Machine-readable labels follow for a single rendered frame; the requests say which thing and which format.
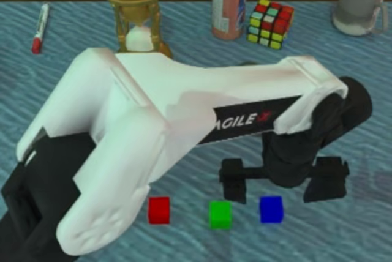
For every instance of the green cube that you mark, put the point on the green cube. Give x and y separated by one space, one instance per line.
220 214

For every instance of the blue cube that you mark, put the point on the blue cube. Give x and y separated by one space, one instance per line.
271 209

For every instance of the red cube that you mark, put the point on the red cube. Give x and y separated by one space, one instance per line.
159 210

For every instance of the colourful puzzle cube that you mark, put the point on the colourful puzzle cube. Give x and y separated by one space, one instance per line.
271 23

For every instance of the pink and white spray can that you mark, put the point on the pink and white spray can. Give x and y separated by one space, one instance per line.
230 2

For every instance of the grey mug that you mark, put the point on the grey mug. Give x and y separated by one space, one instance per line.
359 5

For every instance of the golden hourglass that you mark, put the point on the golden hourglass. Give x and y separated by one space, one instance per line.
137 8

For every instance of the red and white marker pen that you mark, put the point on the red and white marker pen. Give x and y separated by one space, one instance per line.
40 28

